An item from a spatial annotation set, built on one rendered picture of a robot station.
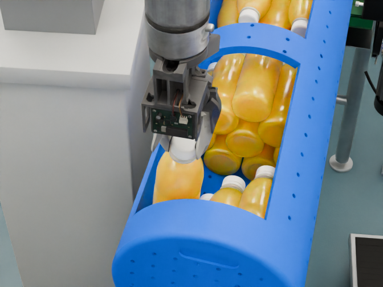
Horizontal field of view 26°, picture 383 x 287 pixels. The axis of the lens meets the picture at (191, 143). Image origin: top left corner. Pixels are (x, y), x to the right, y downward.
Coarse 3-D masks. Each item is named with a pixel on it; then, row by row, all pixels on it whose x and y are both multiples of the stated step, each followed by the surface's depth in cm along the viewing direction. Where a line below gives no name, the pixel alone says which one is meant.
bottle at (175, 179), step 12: (168, 156) 117; (168, 168) 117; (180, 168) 116; (192, 168) 116; (156, 180) 120; (168, 180) 117; (180, 180) 117; (192, 180) 117; (156, 192) 121; (168, 192) 119; (180, 192) 118; (192, 192) 119
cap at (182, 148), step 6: (174, 138) 115; (180, 138) 116; (174, 144) 115; (180, 144) 115; (186, 144) 115; (192, 144) 115; (174, 150) 115; (180, 150) 114; (186, 150) 114; (192, 150) 114; (174, 156) 115; (180, 156) 115; (186, 156) 115; (192, 156) 115
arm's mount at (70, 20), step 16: (0, 0) 150; (16, 0) 149; (32, 0) 149; (48, 0) 149; (64, 0) 148; (80, 0) 148; (96, 0) 152; (16, 16) 152; (32, 16) 152; (48, 16) 151; (64, 16) 151; (80, 16) 151; (96, 16) 154; (64, 32) 154; (80, 32) 154
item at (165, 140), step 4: (156, 136) 109; (160, 136) 112; (164, 136) 114; (168, 136) 114; (172, 136) 115; (156, 140) 110; (160, 140) 114; (164, 140) 114; (168, 140) 114; (152, 144) 109; (156, 144) 111; (164, 144) 115; (168, 144) 115; (152, 148) 109; (164, 148) 115; (168, 148) 115
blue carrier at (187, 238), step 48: (336, 0) 156; (240, 48) 139; (288, 48) 139; (336, 48) 150; (336, 96) 150; (288, 144) 127; (144, 192) 134; (288, 192) 122; (144, 240) 115; (192, 240) 112; (240, 240) 112; (288, 240) 117
